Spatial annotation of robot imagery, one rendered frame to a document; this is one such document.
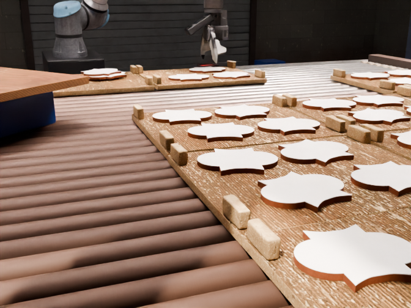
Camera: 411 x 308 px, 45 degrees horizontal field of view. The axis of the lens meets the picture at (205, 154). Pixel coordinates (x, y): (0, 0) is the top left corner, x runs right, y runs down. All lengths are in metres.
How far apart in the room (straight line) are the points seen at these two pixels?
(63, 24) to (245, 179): 1.60
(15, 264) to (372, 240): 0.43
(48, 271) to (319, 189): 0.40
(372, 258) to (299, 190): 0.21
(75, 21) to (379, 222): 1.81
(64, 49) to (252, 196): 1.66
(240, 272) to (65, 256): 0.22
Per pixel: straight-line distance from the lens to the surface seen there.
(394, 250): 0.61
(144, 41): 6.77
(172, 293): 0.57
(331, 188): 0.77
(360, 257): 0.58
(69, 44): 2.28
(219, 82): 1.73
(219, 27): 1.95
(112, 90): 1.63
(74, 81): 1.19
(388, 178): 0.84
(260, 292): 0.56
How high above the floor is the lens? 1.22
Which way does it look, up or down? 18 degrees down
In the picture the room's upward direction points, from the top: straight up
